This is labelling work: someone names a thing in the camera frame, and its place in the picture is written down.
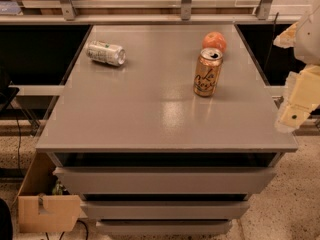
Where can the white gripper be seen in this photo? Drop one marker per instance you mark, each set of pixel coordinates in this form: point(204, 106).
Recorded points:
point(308, 40)

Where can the silver green 7up can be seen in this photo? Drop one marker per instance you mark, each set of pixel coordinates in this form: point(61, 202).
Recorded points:
point(105, 53)

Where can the gold LaCroix can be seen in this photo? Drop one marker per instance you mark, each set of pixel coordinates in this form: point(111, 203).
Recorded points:
point(208, 68)

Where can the orange fruit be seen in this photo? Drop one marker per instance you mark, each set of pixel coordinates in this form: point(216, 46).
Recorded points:
point(215, 40)

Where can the top grey drawer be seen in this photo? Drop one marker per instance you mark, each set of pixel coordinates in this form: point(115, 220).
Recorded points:
point(172, 180)

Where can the grey drawer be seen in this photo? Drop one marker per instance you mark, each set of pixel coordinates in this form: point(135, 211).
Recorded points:
point(164, 210)
point(172, 180)
point(163, 227)

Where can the grey drawer cabinet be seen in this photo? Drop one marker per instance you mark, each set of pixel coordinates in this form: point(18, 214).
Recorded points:
point(146, 113)

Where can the middle grey drawer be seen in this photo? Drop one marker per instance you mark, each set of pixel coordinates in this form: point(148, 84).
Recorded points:
point(164, 210)

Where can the bottom grey drawer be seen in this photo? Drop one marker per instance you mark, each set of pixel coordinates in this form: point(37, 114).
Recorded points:
point(163, 227)

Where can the cardboard box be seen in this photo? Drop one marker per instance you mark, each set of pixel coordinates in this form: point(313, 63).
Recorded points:
point(39, 210)

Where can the metal shelf frame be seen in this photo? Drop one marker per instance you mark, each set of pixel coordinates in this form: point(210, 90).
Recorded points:
point(149, 11)

